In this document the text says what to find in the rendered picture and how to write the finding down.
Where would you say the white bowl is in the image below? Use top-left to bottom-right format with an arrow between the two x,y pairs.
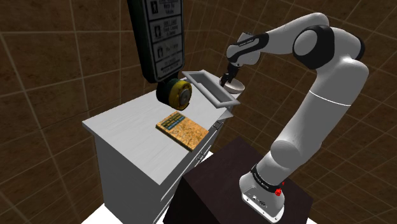
219,76 -> 246,95

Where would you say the grey rectangular tray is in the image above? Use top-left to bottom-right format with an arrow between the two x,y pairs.
181,69 -> 241,109

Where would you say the orange book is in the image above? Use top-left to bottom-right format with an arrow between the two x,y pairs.
155,111 -> 209,152

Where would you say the dark pedestrian button sign box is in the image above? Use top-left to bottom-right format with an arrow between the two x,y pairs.
127,0 -> 193,111

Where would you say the dark robot stand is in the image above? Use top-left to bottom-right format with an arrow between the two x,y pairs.
163,135 -> 314,224

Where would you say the grey chest of drawers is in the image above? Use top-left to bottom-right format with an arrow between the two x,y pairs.
81,90 -> 234,224

